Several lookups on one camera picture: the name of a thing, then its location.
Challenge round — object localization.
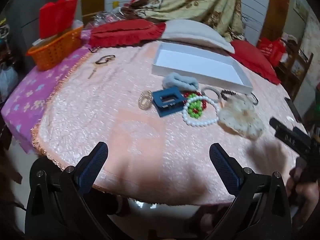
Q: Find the red bead bracelet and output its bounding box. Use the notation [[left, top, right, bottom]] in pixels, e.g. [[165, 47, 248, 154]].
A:
[[181, 92, 208, 110]]

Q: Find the purple floral bed sheet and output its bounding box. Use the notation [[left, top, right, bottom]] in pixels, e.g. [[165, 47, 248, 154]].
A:
[[1, 29, 93, 154]]

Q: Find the green bead bracelet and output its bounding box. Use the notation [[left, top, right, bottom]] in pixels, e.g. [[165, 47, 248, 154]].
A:
[[187, 94, 204, 118]]

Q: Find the silver bangle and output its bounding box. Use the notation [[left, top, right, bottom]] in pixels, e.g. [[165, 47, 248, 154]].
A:
[[201, 86, 223, 103]]

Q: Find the gold ring hair clip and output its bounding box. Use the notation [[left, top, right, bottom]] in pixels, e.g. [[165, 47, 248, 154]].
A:
[[138, 90, 153, 110]]

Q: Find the clear plastic wrap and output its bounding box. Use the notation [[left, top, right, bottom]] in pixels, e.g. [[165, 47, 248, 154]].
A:
[[86, 11, 125, 29]]

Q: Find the black cord with key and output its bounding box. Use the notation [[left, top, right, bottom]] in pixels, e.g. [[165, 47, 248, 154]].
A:
[[87, 54, 116, 80]]

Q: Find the orange plastic basket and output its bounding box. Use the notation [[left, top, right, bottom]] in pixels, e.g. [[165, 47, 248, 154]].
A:
[[27, 25, 84, 71]]

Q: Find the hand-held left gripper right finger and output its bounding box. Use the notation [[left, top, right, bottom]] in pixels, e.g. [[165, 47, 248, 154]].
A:
[[209, 143, 292, 240]]

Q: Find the red frilled pillow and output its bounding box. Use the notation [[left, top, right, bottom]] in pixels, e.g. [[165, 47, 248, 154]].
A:
[[230, 39, 282, 85], [89, 19, 167, 49]]

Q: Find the white pearl bracelet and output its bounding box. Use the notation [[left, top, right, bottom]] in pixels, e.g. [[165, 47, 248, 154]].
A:
[[182, 96, 221, 127]]

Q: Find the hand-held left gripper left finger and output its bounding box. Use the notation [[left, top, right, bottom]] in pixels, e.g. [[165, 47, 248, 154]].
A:
[[25, 141, 118, 240]]

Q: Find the cream fluffy scrunchie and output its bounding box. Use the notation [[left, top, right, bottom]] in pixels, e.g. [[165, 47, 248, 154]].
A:
[[218, 95, 265, 139]]

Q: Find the wooden chair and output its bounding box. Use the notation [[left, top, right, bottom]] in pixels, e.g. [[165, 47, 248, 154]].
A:
[[275, 39, 314, 100]]

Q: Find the white plastic bag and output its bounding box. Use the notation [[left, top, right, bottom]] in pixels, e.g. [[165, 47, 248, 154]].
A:
[[0, 62, 19, 102]]

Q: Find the red plastic bag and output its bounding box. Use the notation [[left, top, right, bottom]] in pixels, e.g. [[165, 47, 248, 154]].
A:
[[257, 37, 285, 67]]

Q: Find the person's right hand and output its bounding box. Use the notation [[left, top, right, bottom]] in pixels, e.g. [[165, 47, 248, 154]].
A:
[[286, 166, 320, 227]]

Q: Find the dark brown bead bracelet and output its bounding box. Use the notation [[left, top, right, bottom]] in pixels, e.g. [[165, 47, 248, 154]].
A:
[[220, 89, 240, 100]]

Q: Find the wall poster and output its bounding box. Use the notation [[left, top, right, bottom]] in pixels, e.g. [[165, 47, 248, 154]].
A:
[[294, 0, 309, 20]]

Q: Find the blue-grey fluffy scrunchie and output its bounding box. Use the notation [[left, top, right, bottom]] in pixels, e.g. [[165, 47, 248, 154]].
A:
[[162, 72, 199, 92]]

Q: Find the white shallow cardboard box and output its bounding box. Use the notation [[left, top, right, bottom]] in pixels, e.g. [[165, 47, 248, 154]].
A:
[[152, 42, 253, 93]]

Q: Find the floral beige blanket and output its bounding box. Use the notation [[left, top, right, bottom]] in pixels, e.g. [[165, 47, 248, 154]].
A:
[[125, 0, 245, 40]]

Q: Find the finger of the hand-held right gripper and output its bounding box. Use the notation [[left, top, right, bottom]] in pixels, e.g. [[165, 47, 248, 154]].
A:
[[284, 97, 303, 123], [269, 117, 312, 159]]

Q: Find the blue square hair clip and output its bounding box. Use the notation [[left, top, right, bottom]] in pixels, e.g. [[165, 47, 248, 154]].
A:
[[152, 87, 187, 117]]

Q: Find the white pillow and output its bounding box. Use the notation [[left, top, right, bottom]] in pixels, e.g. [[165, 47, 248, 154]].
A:
[[160, 20, 235, 54]]

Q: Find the floral cloth cover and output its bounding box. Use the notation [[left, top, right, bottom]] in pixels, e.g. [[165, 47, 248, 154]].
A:
[[304, 12, 320, 63]]

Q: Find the pink plush blanket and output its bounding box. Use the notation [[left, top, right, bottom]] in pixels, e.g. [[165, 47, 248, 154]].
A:
[[31, 40, 308, 207]]

